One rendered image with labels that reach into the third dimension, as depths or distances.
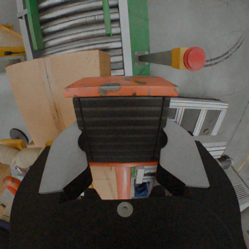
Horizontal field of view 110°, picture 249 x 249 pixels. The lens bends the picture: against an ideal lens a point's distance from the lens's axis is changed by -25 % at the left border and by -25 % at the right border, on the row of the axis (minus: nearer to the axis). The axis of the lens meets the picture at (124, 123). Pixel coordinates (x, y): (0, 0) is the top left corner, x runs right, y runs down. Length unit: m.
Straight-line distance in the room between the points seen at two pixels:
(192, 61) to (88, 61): 0.32
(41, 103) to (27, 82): 0.10
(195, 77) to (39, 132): 1.62
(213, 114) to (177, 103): 0.58
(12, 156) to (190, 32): 1.67
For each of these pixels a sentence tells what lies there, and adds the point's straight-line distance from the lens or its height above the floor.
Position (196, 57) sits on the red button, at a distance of 0.38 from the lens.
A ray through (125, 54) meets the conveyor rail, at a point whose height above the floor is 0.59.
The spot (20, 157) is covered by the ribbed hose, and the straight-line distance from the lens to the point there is 0.33.
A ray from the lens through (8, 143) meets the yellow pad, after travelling 0.46.
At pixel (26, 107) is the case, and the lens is 0.61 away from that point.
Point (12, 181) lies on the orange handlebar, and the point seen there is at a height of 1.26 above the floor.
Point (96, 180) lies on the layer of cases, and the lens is 1.56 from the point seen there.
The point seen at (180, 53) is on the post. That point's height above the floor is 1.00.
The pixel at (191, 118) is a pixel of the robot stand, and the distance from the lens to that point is 1.55.
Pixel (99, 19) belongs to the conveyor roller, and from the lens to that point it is 0.87.
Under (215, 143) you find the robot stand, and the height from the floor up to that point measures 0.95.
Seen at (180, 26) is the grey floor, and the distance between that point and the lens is 1.55.
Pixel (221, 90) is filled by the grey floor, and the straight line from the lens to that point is 1.95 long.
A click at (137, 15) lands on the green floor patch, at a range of 1.44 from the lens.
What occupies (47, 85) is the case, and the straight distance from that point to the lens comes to 0.51.
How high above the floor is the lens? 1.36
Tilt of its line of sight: 60 degrees down
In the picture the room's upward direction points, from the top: 178 degrees clockwise
